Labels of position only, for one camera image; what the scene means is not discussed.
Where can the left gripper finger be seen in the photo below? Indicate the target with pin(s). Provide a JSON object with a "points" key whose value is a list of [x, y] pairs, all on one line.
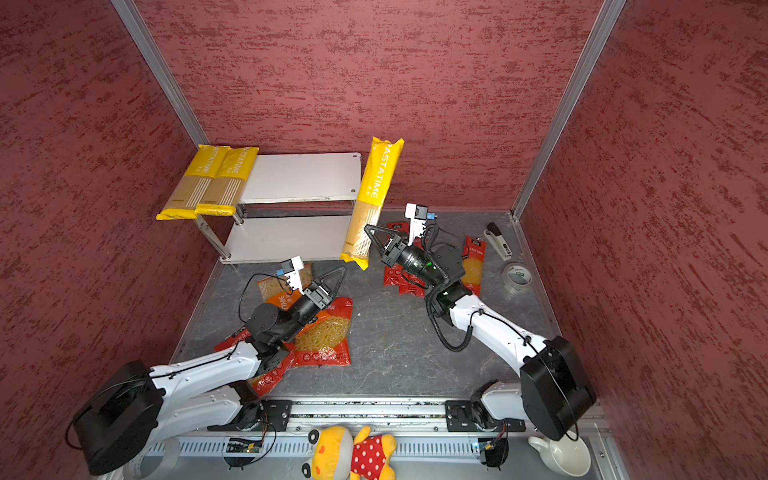
{"points": [[336, 277], [322, 280]]}

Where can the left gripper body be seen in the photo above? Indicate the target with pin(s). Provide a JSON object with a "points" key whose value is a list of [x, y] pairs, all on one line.
{"points": [[304, 309]]}

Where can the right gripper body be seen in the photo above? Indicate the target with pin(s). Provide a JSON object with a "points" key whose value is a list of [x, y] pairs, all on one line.
{"points": [[415, 259]]}

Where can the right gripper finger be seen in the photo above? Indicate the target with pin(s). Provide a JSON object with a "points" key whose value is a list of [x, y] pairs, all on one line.
{"points": [[379, 243], [373, 230]]}

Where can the yellow spaghetti pack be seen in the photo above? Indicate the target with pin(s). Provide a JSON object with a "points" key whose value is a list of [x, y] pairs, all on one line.
{"points": [[194, 183], [227, 180], [376, 180]]}

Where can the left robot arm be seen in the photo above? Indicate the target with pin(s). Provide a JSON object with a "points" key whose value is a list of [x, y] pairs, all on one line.
{"points": [[140, 406]]}

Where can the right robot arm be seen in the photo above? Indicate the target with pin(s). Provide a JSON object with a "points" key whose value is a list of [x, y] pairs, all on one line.
{"points": [[554, 390]]}

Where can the orange pasta bag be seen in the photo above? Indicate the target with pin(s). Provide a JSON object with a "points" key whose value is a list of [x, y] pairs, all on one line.
{"points": [[278, 292]]}

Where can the white two-tier shelf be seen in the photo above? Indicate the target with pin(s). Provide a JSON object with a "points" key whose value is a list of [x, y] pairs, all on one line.
{"points": [[291, 205]]}

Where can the red spaghetti pack right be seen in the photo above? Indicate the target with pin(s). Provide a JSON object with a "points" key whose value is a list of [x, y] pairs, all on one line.
{"points": [[473, 263]]}

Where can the red spaghetti pack large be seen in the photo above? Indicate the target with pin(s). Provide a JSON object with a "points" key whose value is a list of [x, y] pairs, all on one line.
{"points": [[392, 275]]}

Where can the red spaghetti pack middle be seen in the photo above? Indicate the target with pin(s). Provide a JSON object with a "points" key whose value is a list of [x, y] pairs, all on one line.
{"points": [[411, 286]]}

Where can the red macaroni bag right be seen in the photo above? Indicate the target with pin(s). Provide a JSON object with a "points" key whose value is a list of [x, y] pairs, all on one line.
{"points": [[325, 342]]}

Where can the red macaroni bag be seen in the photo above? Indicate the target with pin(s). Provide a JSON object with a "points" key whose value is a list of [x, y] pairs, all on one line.
{"points": [[265, 381], [325, 342]]}

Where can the white black stapler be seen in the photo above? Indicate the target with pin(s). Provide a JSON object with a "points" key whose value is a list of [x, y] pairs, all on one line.
{"points": [[495, 238]]}

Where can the red macaroni bag left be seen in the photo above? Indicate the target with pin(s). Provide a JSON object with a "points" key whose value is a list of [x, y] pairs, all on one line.
{"points": [[265, 381]]}

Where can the grey tape roll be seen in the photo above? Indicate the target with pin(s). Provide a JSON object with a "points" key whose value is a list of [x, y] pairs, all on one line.
{"points": [[517, 277]]}

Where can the yellow plush toy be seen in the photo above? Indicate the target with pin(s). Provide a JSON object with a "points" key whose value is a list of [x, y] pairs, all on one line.
{"points": [[337, 454]]}

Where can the clear tape roll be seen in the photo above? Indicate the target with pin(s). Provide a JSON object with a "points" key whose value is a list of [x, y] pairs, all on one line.
{"points": [[146, 467]]}

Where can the white ceramic cup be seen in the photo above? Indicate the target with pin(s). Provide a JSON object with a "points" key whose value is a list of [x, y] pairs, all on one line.
{"points": [[564, 457]]}

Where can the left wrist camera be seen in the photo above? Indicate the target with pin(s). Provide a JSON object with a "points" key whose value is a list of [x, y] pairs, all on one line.
{"points": [[290, 271]]}

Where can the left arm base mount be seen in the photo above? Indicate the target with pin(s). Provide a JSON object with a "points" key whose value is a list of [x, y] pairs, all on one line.
{"points": [[258, 417]]}

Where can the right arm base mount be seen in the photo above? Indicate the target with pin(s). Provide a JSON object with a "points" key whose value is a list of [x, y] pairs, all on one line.
{"points": [[464, 416]]}

